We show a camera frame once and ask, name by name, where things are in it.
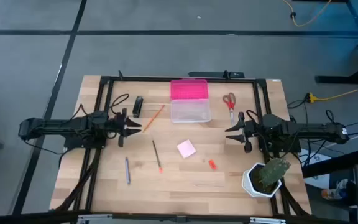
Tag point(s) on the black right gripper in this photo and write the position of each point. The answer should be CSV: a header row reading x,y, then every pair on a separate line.
x,y
249,130

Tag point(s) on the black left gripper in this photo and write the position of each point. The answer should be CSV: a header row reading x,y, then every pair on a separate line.
x,y
122,130

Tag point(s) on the orange pencil pink eraser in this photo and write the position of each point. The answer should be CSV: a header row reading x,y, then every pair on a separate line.
x,y
153,119

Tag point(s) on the dark pen orange cap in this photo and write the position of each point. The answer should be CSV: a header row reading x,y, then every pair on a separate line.
x,y
157,155

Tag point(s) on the small orange eraser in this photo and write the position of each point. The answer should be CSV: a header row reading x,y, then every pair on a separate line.
x,y
212,164

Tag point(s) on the pink sticky note pad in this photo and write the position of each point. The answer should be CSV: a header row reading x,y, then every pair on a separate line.
x,y
186,148

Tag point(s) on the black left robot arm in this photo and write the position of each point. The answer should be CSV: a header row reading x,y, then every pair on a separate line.
x,y
57,127

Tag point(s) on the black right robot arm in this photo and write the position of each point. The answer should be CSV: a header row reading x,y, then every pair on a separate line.
x,y
306,128

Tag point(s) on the potted cactus in white pot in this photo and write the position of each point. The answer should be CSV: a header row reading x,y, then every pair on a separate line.
x,y
247,183

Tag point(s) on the green cactus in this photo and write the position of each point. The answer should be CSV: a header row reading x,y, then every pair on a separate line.
x,y
273,171

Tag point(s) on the black corner clamp lever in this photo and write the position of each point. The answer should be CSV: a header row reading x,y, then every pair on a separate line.
x,y
121,74

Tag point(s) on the clear pencil box pink lid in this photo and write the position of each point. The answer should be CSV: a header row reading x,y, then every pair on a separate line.
x,y
190,105

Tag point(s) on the white printed floor sheet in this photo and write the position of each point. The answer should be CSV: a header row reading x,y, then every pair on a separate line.
x,y
317,160

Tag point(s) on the plastic drink bottle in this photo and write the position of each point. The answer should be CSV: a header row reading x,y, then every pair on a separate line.
x,y
332,193

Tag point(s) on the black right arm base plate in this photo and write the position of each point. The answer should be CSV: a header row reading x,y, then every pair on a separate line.
x,y
286,146

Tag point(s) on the black aluminium table frame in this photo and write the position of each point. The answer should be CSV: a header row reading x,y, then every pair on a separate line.
x,y
154,79

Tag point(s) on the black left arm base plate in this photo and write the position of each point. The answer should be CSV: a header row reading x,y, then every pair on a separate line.
x,y
79,143

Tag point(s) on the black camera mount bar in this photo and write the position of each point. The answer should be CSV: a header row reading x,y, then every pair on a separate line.
x,y
210,74

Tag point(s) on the black rail silver brackets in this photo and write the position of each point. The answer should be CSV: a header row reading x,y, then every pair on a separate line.
x,y
179,218

